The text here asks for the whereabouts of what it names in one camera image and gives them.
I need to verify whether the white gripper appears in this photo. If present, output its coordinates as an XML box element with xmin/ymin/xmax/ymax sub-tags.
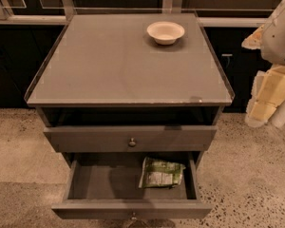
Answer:
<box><xmin>245</xmin><ymin>65</ymin><xmax>285</xmax><ymax>127</ymax></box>

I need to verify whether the green jalapeno chip bag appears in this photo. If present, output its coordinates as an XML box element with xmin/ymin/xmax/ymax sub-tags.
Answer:
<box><xmin>139</xmin><ymin>157</ymin><xmax>185</xmax><ymax>188</ymax></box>

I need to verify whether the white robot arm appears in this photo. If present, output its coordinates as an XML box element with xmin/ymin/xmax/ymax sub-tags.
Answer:
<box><xmin>241</xmin><ymin>0</ymin><xmax>285</xmax><ymax>127</ymax></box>

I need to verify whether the grey top drawer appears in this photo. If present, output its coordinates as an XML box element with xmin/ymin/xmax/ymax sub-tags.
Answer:
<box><xmin>44</xmin><ymin>125</ymin><xmax>217</xmax><ymax>153</ymax></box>

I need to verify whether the grey drawer cabinet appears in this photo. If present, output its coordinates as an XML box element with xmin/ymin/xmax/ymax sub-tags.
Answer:
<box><xmin>24</xmin><ymin>12</ymin><xmax>236</xmax><ymax>169</ymax></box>

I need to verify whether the grey open middle drawer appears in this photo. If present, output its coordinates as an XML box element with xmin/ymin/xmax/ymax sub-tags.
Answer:
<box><xmin>52</xmin><ymin>152</ymin><xmax>212</xmax><ymax>219</ymax></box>

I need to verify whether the white paper bowl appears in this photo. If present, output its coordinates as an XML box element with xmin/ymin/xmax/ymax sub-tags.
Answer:
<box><xmin>146</xmin><ymin>22</ymin><xmax>185</xmax><ymax>46</ymax></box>

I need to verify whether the round metal top knob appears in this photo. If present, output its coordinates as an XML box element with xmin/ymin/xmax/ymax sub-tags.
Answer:
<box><xmin>128</xmin><ymin>138</ymin><xmax>137</xmax><ymax>147</ymax></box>

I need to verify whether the round metal knob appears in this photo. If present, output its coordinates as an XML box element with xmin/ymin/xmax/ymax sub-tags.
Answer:
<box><xmin>128</xmin><ymin>138</ymin><xmax>137</xmax><ymax>147</ymax></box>
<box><xmin>130</xmin><ymin>212</ymin><xmax>138</xmax><ymax>221</ymax></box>

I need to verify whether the round metal middle knob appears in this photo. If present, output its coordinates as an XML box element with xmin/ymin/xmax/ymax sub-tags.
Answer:
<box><xmin>130</xmin><ymin>212</ymin><xmax>138</xmax><ymax>221</ymax></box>

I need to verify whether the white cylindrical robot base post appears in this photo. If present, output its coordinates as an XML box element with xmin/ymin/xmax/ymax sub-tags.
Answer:
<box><xmin>271</xmin><ymin>101</ymin><xmax>285</xmax><ymax>128</ymax></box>

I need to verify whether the right metal cabinet handle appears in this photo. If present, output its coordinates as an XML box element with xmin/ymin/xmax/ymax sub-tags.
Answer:
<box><xmin>221</xmin><ymin>53</ymin><xmax>233</xmax><ymax>68</ymax></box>

